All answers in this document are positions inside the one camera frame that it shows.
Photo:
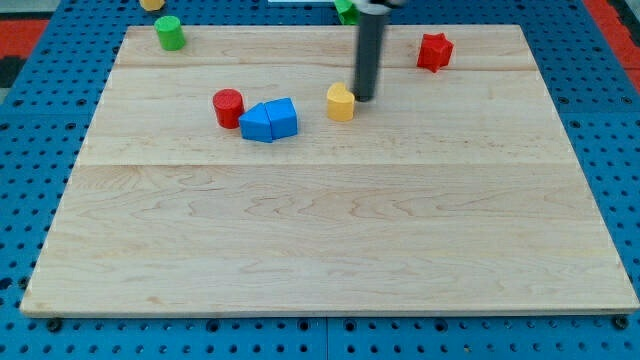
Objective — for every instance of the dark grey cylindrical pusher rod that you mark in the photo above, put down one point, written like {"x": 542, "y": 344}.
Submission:
{"x": 370, "y": 34}

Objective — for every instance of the yellow heart block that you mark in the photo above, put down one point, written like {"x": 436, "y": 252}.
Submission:
{"x": 340, "y": 102}

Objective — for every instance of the blue cube block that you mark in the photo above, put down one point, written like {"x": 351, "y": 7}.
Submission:
{"x": 283, "y": 118}

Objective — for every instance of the green block at top edge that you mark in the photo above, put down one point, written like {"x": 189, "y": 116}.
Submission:
{"x": 346, "y": 12}

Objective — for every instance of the red star block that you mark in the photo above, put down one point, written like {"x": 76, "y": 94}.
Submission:
{"x": 435, "y": 52}

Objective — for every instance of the blue triangular prism block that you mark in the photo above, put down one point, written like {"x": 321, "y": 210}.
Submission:
{"x": 255, "y": 124}

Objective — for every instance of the red cylinder block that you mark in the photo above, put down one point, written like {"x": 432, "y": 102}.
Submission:
{"x": 228, "y": 107}

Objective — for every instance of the green cylinder block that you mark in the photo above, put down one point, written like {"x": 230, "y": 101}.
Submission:
{"x": 169, "y": 31}

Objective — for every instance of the yellow block at top edge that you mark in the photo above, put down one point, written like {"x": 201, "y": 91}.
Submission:
{"x": 152, "y": 5}

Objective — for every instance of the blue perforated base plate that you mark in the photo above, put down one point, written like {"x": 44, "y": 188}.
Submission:
{"x": 47, "y": 111}

